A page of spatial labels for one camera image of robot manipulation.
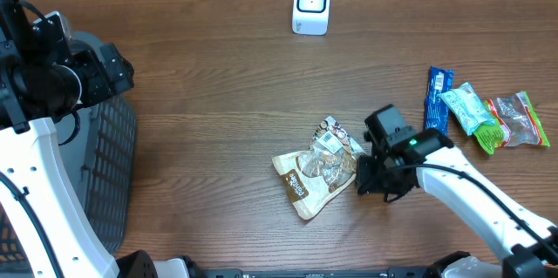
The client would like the grey plastic shopping basket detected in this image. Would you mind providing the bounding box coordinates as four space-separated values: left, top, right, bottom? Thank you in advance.
0 31 138 278

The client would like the green gummy candy bag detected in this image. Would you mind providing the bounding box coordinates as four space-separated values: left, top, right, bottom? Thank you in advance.
473 91 550 155

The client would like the beige mushroom snack bag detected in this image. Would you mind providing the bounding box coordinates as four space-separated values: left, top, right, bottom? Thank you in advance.
272 116 365 220

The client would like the teal snack packet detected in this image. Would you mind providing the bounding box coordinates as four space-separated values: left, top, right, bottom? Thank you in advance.
439 83 495 136

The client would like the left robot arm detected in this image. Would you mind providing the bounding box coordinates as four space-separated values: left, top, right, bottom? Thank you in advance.
1 0 194 278

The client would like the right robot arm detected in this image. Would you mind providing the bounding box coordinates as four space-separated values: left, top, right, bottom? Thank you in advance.
357 105 557 278

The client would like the blue cookie packet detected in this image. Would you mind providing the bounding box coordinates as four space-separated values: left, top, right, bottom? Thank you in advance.
424 66 453 135

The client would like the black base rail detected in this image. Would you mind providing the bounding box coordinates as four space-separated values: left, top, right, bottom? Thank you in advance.
197 266 441 278

